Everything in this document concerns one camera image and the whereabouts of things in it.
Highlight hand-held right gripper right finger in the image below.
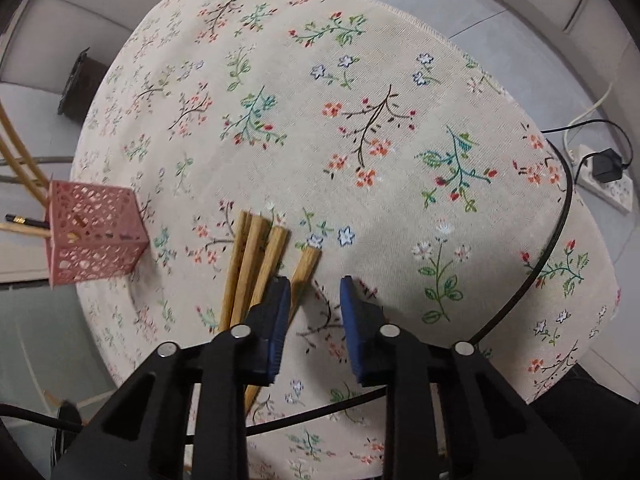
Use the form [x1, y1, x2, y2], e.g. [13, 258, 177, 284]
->
[339, 275, 583, 480]

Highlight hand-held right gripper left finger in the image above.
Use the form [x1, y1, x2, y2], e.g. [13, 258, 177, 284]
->
[50, 276, 292, 480]

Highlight tan bamboo chopstick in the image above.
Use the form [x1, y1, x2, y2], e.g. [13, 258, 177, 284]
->
[229, 215, 272, 331]
[0, 221, 53, 238]
[245, 226, 292, 322]
[243, 247, 323, 409]
[0, 135, 47, 207]
[0, 107, 52, 197]
[218, 210, 252, 333]

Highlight pink perforated utensil basket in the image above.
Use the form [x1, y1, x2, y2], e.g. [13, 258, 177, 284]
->
[47, 180, 151, 288]

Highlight black chopstick with gold band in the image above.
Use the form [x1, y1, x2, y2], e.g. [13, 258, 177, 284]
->
[5, 213, 51, 227]

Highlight floral tablecloth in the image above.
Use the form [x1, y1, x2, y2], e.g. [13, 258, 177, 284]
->
[70, 0, 623, 480]

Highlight dark trousers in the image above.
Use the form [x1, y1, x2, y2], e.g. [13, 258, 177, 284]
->
[530, 364, 640, 480]

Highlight white power strip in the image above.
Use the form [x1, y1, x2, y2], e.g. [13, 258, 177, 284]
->
[567, 144, 633, 212]

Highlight black power adapter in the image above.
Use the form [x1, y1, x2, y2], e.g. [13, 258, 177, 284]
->
[591, 149, 624, 184]

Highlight thick black cable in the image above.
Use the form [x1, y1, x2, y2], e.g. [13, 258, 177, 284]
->
[247, 139, 574, 436]

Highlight white power cable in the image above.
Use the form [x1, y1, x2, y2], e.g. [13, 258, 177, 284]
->
[562, 80, 617, 152]

